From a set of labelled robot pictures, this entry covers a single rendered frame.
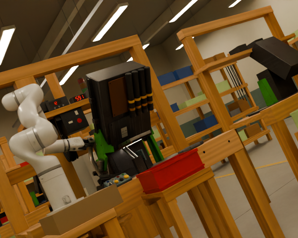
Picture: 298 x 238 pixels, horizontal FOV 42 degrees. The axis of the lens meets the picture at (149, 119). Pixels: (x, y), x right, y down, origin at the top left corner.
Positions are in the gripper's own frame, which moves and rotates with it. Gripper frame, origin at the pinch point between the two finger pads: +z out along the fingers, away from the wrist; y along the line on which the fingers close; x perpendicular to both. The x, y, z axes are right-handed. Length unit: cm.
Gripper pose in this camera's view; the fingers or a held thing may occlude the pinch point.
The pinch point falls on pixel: (90, 142)
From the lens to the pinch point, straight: 266.5
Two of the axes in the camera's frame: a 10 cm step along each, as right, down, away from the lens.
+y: -4.4, -5.1, 7.4
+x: -1.8, 8.5, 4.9
